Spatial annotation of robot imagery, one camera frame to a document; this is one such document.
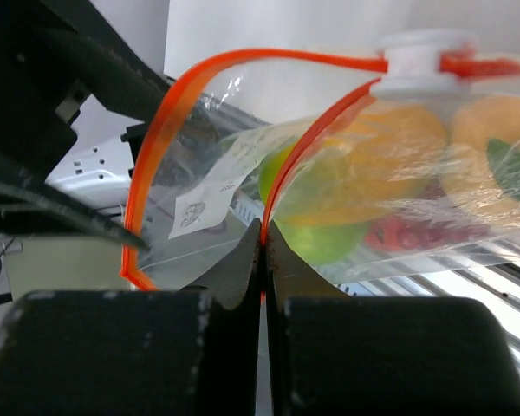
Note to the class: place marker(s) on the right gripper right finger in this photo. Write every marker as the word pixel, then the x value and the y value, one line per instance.
pixel 336 354

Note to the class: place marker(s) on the orange fruit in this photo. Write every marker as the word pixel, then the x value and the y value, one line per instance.
pixel 481 175

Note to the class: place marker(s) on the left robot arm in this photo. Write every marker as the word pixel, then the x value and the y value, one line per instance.
pixel 96 170

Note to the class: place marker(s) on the clear zip top bag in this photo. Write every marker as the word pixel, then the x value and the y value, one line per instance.
pixel 194 188

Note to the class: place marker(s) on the red grape bunch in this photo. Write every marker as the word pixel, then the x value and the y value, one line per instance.
pixel 428 222

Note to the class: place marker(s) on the green apple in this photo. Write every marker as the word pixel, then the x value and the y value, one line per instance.
pixel 316 245

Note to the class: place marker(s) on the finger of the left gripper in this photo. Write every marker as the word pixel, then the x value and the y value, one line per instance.
pixel 29 194
pixel 93 59

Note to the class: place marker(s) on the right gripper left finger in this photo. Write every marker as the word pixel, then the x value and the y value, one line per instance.
pixel 187 352

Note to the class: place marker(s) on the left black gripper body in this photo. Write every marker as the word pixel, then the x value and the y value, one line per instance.
pixel 30 135

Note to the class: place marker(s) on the yellow green mango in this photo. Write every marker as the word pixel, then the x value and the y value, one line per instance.
pixel 365 171

